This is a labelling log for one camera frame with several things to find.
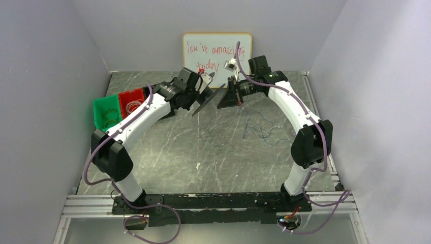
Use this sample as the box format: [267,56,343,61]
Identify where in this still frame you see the aluminium frame rail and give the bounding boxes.
[54,160,368,243]

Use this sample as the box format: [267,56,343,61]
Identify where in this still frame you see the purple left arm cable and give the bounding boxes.
[82,84,183,244]

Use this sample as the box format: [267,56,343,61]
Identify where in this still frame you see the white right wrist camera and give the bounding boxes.
[224,58,240,80]

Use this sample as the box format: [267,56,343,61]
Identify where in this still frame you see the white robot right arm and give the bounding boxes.
[217,56,333,201]

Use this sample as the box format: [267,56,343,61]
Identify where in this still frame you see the black cable spool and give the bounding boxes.
[192,84,225,116]

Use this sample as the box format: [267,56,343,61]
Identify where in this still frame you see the white coiled cables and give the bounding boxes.
[125,99,144,114]

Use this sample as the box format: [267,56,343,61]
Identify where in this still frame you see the whiteboard with red writing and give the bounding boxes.
[182,33,253,88]

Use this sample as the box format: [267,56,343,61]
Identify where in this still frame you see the red plastic bin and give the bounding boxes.
[118,88,145,119]

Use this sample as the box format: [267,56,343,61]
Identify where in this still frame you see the green plastic bin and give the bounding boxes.
[93,95,122,132]

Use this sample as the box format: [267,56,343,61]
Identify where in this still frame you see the green coiled cables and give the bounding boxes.
[102,108,122,129]

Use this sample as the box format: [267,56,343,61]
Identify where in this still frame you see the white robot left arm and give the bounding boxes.
[83,68,214,208]

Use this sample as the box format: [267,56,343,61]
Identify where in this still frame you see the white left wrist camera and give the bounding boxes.
[197,68,216,91]

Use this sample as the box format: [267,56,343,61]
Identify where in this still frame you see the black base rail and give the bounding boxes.
[111,192,312,227]

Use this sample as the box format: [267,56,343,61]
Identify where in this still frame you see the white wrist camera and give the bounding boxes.
[224,58,240,80]
[197,68,216,91]

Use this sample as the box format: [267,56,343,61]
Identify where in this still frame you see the black plastic bin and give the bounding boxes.
[139,86,175,124]

